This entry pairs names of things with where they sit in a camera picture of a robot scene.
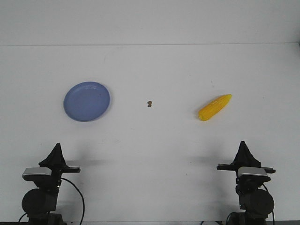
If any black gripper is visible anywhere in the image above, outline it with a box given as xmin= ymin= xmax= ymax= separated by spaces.
xmin=217 ymin=141 xmax=276 ymax=183
xmin=39 ymin=143 xmax=81 ymax=180

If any yellow corn cob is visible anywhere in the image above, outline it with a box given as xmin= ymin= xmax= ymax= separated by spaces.
xmin=198 ymin=94 xmax=232 ymax=121

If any blue round plate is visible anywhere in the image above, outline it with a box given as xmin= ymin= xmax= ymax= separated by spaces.
xmin=63 ymin=81 xmax=111 ymax=122

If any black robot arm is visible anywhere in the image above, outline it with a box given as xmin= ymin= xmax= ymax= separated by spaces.
xmin=22 ymin=143 xmax=85 ymax=225
xmin=217 ymin=141 xmax=276 ymax=225

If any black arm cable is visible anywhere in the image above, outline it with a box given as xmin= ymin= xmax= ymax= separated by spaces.
xmin=262 ymin=183 xmax=276 ymax=222
xmin=60 ymin=177 xmax=85 ymax=225

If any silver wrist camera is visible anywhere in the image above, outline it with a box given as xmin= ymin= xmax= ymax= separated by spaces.
xmin=22 ymin=167 xmax=52 ymax=181
xmin=237 ymin=166 xmax=271 ymax=183

